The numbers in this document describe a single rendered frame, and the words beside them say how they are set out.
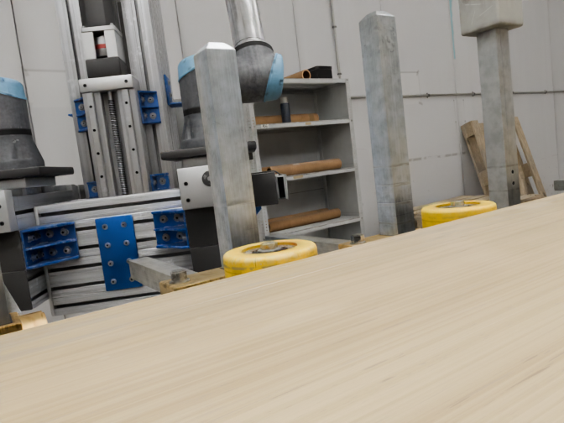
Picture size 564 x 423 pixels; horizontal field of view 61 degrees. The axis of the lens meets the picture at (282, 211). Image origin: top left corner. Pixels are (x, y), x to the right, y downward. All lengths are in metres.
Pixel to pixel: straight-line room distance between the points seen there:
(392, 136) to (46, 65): 2.77
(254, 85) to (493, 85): 0.58
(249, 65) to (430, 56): 4.07
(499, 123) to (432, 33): 4.46
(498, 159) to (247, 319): 0.69
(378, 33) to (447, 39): 4.80
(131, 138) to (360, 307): 1.12
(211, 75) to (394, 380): 0.41
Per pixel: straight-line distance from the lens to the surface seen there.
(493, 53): 0.89
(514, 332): 0.21
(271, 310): 0.26
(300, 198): 3.87
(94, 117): 1.35
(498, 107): 0.87
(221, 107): 0.53
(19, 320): 0.48
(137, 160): 1.31
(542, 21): 7.15
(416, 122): 4.91
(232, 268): 0.39
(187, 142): 1.20
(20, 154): 1.32
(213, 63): 0.53
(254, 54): 1.25
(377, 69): 0.68
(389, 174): 0.67
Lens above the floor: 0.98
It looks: 5 degrees down
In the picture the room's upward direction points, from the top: 7 degrees counter-clockwise
